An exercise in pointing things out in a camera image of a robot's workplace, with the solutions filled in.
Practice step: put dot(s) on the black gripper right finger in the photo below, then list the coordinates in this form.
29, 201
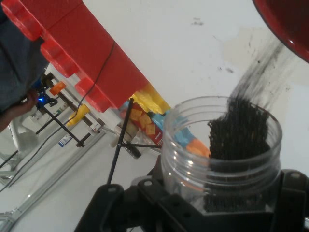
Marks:
293, 200

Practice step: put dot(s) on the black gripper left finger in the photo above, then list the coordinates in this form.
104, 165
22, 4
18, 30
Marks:
120, 207

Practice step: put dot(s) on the clear plastic jar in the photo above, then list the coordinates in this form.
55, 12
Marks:
183, 174

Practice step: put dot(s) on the small black seed portion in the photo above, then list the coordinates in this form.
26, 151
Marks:
236, 135

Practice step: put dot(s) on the person's bare forearm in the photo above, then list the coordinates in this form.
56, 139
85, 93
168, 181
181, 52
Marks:
12, 119

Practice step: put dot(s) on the person's bare hand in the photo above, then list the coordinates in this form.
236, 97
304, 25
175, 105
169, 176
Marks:
30, 104

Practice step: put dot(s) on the black tripod stand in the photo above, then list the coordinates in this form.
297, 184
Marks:
119, 145

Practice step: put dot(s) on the red cracker box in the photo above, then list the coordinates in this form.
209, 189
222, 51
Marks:
149, 125

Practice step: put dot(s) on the blue building block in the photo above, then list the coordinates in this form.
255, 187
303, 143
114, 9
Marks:
183, 135

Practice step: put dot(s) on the orange building block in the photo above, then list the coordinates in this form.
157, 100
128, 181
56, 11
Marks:
196, 148

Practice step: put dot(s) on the yellow building block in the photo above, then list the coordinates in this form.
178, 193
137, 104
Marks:
149, 99

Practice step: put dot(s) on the white plastic object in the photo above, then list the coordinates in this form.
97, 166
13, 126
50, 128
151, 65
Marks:
24, 137

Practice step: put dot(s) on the black device blue light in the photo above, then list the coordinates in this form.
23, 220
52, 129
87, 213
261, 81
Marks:
43, 99

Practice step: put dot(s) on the red building block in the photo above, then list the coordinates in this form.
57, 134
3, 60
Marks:
84, 43

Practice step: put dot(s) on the red bowl black rim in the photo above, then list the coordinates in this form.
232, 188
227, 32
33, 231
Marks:
285, 21

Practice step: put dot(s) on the person in jeans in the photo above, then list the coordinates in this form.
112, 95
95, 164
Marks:
14, 60

